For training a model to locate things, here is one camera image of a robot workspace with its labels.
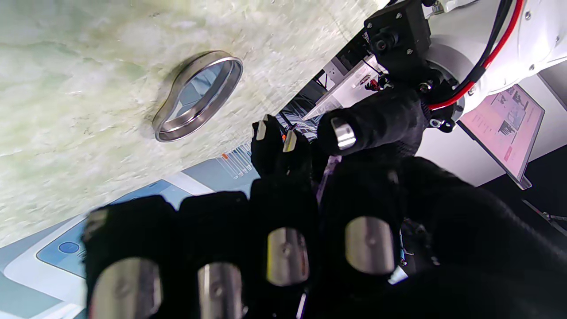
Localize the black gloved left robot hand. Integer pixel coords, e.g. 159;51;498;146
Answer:
250;88;431;180

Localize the white equipment cabinet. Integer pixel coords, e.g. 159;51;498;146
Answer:
306;57;386;121

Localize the red left wrist cable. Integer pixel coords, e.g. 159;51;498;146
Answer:
427;0;524;111

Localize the flat monitor pink screen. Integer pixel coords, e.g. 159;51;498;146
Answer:
458;84;546;190

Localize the round stainless steel tray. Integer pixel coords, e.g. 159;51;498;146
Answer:
152;50;244;143

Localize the lab scene backdrop poster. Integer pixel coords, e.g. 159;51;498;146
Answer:
0;142;262;319

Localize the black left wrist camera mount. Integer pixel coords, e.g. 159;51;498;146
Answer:
363;0;457;133

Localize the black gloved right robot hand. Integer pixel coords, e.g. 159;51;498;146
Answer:
82;155;567;319

